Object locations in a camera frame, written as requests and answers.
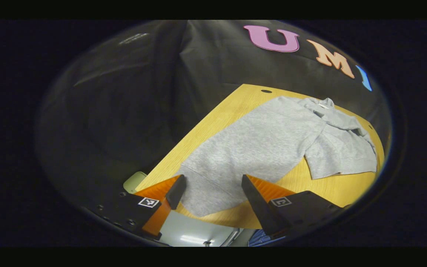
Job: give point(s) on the blue cloth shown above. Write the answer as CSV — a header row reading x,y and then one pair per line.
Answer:
x,y
261,239

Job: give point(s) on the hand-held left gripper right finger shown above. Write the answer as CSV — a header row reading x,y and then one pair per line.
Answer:
x,y
254,200

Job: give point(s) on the grey sweatshirt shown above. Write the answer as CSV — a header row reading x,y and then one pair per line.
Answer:
x,y
258,148

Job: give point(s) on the pale green object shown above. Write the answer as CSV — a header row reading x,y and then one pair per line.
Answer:
x,y
135,181

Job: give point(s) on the metal leg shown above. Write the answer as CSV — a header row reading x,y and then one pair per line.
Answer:
x,y
230,237

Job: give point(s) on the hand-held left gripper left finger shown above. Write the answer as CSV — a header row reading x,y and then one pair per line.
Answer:
x,y
174,193

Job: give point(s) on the black backdrop cloth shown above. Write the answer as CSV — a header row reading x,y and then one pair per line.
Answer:
x,y
124,111

